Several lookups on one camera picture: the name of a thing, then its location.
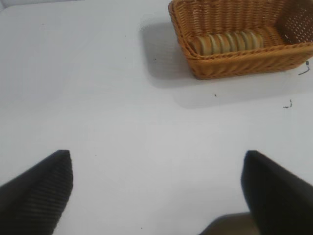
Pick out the brown woven wicker basket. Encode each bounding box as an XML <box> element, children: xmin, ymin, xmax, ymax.
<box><xmin>168</xmin><ymin>0</ymin><xmax>313</xmax><ymax>80</ymax></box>

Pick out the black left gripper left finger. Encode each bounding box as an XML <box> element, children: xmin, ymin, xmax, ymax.
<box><xmin>0</xmin><ymin>149</ymin><xmax>74</xmax><ymax>235</ymax></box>

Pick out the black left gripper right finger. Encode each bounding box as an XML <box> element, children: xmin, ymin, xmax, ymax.
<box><xmin>240</xmin><ymin>150</ymin><xmax>313</xmax><ymax>235</ymax></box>

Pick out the long striped bread loaf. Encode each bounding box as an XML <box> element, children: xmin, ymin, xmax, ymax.
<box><xmin>189</xmin><ymin>31</ymin><xmax>265</xmax><ymax>56</ymax></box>

